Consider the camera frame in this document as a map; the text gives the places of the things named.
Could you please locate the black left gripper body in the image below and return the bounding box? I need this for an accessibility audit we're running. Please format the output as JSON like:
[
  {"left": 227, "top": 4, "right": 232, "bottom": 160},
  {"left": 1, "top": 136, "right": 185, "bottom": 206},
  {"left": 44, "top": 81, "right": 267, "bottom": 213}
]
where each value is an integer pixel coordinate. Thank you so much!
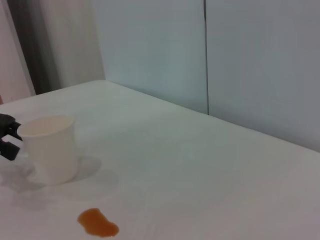
[{"left": 0, "top": 113, "right": 16, "bottom": 137}]

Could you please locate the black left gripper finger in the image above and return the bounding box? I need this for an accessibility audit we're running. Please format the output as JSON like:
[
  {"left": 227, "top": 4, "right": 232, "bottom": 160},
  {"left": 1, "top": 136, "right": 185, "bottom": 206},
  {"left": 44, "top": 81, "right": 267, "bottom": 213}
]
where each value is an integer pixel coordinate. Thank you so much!
[
  {"left": 7, "top": 121, "right": 23, "bottom": 141},
  {"left": 0, "top": 139, "right": 21, "bottom": 161}
]

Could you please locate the white paper cup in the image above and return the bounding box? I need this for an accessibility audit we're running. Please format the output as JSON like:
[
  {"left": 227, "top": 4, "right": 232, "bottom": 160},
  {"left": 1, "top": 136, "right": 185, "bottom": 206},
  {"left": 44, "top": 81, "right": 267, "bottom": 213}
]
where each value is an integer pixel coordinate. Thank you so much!
[{"left": 18, "top": 114, "right": 78, "bottom": 186}]

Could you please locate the brown water stain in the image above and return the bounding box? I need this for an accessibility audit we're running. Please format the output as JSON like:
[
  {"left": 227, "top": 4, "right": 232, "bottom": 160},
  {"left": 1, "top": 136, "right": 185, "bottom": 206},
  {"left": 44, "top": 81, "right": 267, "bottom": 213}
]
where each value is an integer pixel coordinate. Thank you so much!
[{"left": 77, "top": 207, "right": 120, "bottom": 237}]

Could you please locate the dark background pillar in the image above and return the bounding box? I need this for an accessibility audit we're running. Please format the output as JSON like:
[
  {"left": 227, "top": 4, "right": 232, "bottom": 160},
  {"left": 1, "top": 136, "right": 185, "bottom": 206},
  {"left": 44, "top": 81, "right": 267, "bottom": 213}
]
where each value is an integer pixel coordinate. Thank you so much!
[{"left": 7, "top": 0, "right": 53, "bottom": 96}]

